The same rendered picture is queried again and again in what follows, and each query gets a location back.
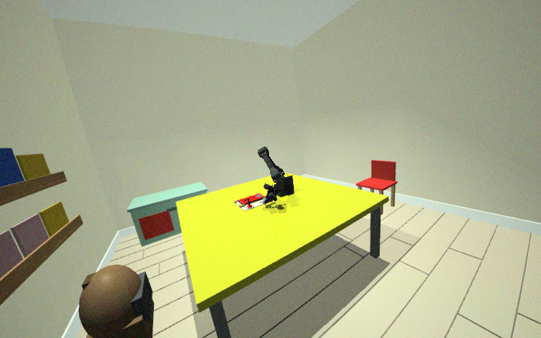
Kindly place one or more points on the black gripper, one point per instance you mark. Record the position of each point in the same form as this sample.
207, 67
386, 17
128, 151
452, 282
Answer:
271, 196

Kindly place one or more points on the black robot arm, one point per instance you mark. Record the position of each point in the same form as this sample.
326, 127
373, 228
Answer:
276, 172

